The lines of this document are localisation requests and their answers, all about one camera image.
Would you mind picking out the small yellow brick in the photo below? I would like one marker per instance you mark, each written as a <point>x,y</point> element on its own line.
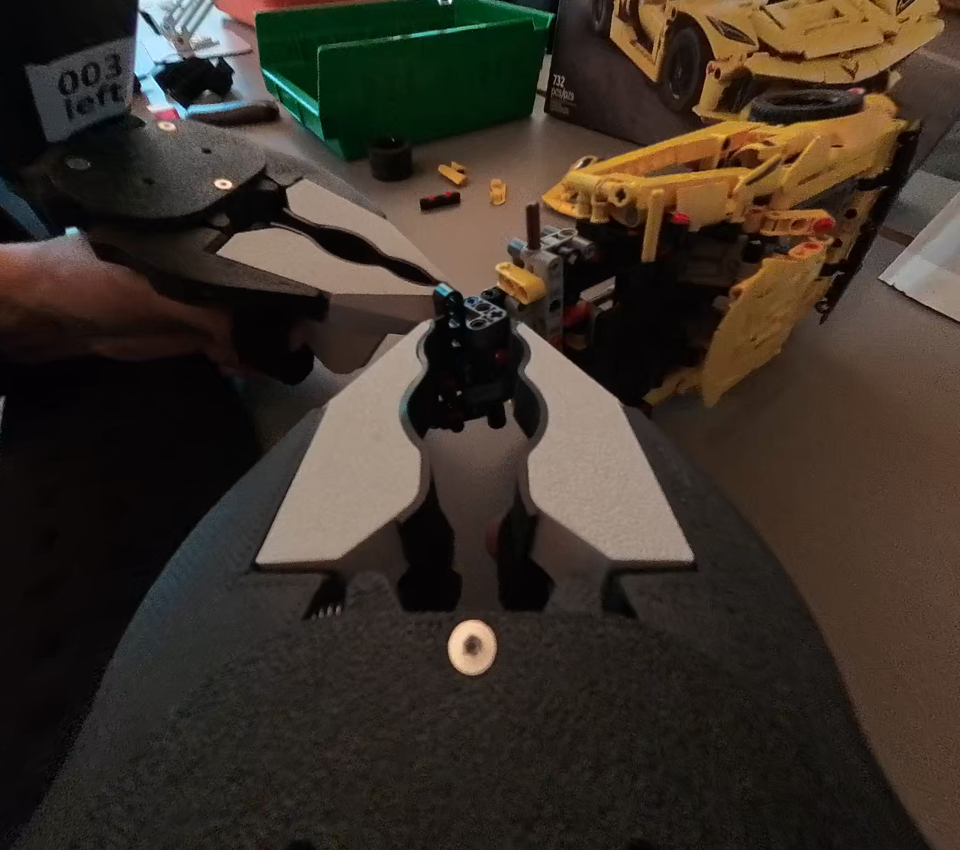
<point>452,173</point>
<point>498,191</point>

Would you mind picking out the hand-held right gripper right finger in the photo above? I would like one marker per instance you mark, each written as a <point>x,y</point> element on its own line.
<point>607,490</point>

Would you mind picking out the green plastic bin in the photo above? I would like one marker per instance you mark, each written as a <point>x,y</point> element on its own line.
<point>420,84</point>

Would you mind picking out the black toy tyre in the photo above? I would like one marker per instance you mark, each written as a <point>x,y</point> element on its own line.
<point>390,159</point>

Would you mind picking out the yellow toy brick car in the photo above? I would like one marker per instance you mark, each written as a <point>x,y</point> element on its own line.
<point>750,152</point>

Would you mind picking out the black dimpled mat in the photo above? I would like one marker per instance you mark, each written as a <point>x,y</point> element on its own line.
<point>112,490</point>

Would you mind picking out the white car instruction booklet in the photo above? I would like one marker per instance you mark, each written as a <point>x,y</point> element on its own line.
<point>930,265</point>

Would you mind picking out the dark car set box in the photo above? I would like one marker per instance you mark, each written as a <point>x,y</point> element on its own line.
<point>585,77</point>

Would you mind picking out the black grey brick assembly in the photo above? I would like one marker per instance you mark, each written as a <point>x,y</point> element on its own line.
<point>480,347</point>

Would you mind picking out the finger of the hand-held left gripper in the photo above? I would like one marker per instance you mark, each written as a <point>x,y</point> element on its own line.
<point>345,219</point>
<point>360,310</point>

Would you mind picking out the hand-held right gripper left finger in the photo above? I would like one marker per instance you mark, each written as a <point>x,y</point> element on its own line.
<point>345,490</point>

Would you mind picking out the black brick beam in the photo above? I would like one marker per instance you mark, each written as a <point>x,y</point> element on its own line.
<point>440,200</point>

